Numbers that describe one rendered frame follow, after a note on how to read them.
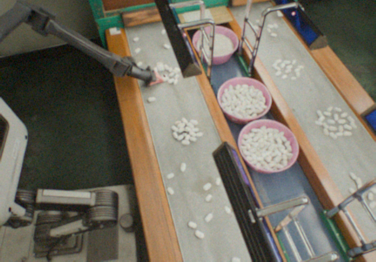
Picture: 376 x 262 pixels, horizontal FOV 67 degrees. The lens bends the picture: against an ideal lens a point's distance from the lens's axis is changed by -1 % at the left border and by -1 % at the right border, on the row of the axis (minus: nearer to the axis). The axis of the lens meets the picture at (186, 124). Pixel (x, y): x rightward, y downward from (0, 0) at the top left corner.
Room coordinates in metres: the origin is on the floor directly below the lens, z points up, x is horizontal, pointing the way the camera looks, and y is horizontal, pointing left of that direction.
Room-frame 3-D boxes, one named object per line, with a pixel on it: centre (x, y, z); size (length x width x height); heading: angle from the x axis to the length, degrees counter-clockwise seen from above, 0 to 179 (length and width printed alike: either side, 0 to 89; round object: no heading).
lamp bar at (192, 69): (1.09, 0.05, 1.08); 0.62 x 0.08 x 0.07; 14
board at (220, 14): (1.54, -0.13, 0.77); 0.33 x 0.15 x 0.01; 104
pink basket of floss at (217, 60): (1.33, -0.18, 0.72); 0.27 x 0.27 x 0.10
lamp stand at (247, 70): (1.21, -0.42, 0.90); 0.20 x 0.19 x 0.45; 14
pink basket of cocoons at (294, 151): (0.63, -0.36, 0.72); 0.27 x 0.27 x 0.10
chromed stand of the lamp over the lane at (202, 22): (1.11, -0.03, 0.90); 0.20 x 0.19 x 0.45; 14
